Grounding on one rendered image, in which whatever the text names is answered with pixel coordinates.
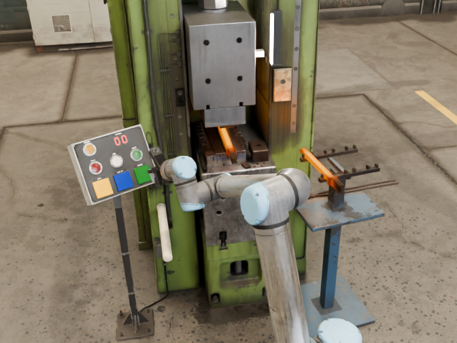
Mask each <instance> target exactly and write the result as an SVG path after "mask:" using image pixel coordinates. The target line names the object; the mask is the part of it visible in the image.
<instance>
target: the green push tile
mask: <svg viewBox="0 0 457 343"><path fill-rule="evenodd" d="M149 169H150V168H149V165H144V166H141V167H138V168H135V169H133V171H134V173H135V177H136V179H137V183H138V184H142V183H144V182H148V181H150V180H152V179H151V177H150V175H149V174H148V172H147V170H149Z"/></svg>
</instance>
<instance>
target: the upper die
mask: <svg viewBox="0 0 457 343"><path fill-rule="evenodd" d="M199 111H200V113H201V117H202V119H203V124H204V126H205V128H207V127H221V126H228V125H242V124H245V123H246V106H245V105H244V106H243V105H242V103H241V102H239V106H236V107H228V108H214V109H210V108H209V105H207V106H206V110H199Z"/></svg>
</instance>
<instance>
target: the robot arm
mask: <svg viewBox="0 0 457 343"><path fill-rule="evenodd" d="M149 154H150V156H151V158H152V160H153V161H154V163H155V165H156V167H153V168H151V169H149V170H147V172H148V174H149V175H150V177H151V179H152V181H153V182H155V185H156V186H161V185H164V184H170V183H172V182H173V183H174V185H175V189H176V192H177V196H178V199H179V201H180V205H181V207H182V210H183V211H184V212H191V211H195V210H200V209H202V208H204V207H205V203H209V202H211V201H213V200H216V199H219V198H229V197H236V198H241V211H242V214H243V215H244V218H245V220H246V221H247V222H248V223H249V224H251V225H252V227H253V228H254V233H255V237H256V243H257V247H258V254H259V258H260V264H261V268H262V272H263V279H264V283H265V289H266V293H267V300H268V304H269V310H270V314H271V321H272V325H273V331H274V335H275V341H276V343H362V336H361V333H360V331H359V330H358V328H357V327H356V326H355V325H353V324H352V323H350V322H349V321H345V320H343V319H340V318H330V319H327V320H326V321H323V322H322V323H321V324H320V326H319V328H318V334H317V336H316V337H314V338H311V337H309V332H308V327H307V320H306V316H305V309H304V304H303V296H302V292H301V285H300V281H299V273H298V269H297V262H296V258H295V253H294V246H293V242H292V234H291V230H290V223H289V222H290V218H289V213H288V212H289V211H291V210H294V209H296V208H298V207H300V206H301V205H303V204H304V203H305V202H306V201H307V200H308V198H309V196H310V193H311V182H310V180H309V178H308V177H307V175H306V174H305V173H304V172H303V171H301V170H299V169H295V168H286V169H282V170H280V171H279V172H278V173H277V174H254V175H240V176H232V175H230V174H228V173H225V174H220V175H218V176H214V177H212V178H209V179H206V180H203V181H200V182H197V179H196V176H195V174H196V171H197V166H196V163H195V162H194V160H193V159H191V158H190V157H187V156H180V157H176V158H174V159H169V160H166V158H165V156H164V155H163V153H162V152H161V150H160V148H159V147H154V148H151V149H150V151H149ZM154 177H155V178H156V181H154ZM156 182H158V184H159V185H157V183H156Z"/></svg>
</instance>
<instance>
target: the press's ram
mask: <svg viewBox="0 0 457 343"><path fill-rule="evenodd" d="M182 16H183V28H184V47H185V58H186V78H187V89H188V94H189V96H190V100H191V103H192V107H193V110H206V106H207V105H209V108H210V109H214V108H228V107H236V106H239V102H241V103H242V105H243V106H244V105H255V104H256V57H264V50H263V49H256V22H255V20H254V19H253V18H252V17H251V16H250V15H249V14H248V13H247V11H246V10H245V9H244V8H243V6H242V5H241V4H240V3H239V2H238V1H228V11H226V12H223V13H217V14H206V13H202V12H200V11H199V4H198V3H192V4H182Z"/></svg>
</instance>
